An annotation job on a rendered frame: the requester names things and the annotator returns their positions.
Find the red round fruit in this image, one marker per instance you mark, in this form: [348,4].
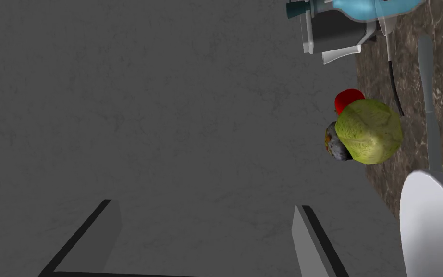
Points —
[346,98]

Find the green cabbage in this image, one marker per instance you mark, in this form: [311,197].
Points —
[369,130]

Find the white bowl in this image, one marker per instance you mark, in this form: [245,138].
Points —
[433,227]

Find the blue stand mixer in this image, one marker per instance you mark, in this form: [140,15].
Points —
[344,27]

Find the grey knife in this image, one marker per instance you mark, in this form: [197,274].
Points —
[429,100]

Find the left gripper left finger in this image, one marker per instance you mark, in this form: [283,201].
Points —
[91,238]

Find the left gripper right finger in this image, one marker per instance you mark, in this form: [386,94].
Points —
[313,246]

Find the grey speckled round object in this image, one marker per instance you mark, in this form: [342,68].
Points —
[335,144]

